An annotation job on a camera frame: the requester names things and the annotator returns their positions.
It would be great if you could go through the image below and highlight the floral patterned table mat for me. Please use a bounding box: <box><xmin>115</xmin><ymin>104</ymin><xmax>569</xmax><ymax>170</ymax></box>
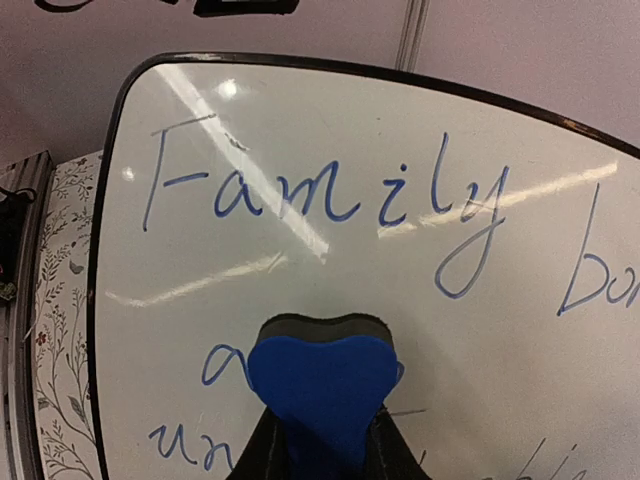
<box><xmin>27</xmin><ymin>152</ymin><xmax>102</xmax><ymax>479</ymax></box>

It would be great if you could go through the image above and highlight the blue whiteboard eraser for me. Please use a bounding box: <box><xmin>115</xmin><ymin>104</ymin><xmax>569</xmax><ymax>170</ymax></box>
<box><xmin>248</xmin><ymin>313</ymin><xmax>399</xmax><ymax>479</ymax></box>

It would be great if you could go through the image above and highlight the white whiteboard black frame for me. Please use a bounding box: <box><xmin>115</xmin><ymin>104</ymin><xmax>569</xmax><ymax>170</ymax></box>
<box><xmin>87</xmin><ymin>53</ymin><xmax>639</xmax><ymax>479</ymax></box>

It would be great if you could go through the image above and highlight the left aluminium corner post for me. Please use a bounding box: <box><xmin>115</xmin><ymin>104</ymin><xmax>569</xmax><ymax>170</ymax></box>
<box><xmin>394</xmin><ymin>0</ymin><xmax>431</xmax><ymax>72</ymax></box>

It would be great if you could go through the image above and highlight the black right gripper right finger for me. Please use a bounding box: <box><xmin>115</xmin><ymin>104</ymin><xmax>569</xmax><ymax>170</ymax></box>
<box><xmin>362</xmin><ymin>406</ymin><xmax>430</xmax><ymax>480</ymax></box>

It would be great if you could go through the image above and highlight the aluminium front rail frame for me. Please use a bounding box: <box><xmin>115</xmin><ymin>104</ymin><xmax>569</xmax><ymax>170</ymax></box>
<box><xmin>1</xmin><ymin>151</ymin><xmax>52</xmax><ymax>479</ymax></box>

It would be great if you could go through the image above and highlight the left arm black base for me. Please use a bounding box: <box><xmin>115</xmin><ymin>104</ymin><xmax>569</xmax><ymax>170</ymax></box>
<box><xmin>1</xmin><ymin>188</ymin><xmax>37</xmax><ymax>302</ymax></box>

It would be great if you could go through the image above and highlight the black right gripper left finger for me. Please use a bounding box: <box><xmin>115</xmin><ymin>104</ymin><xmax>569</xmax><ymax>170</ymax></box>
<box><xmin>227</xmin><ymin>408</ymin><xmax>285</xmax><ymax>480</ymax></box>

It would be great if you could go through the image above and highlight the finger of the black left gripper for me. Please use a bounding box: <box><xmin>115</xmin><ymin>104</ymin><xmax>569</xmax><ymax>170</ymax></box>
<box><xmin>193</xmin><ymin>0</ymin><xmax>299</xmax><ymax>16</ymax></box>

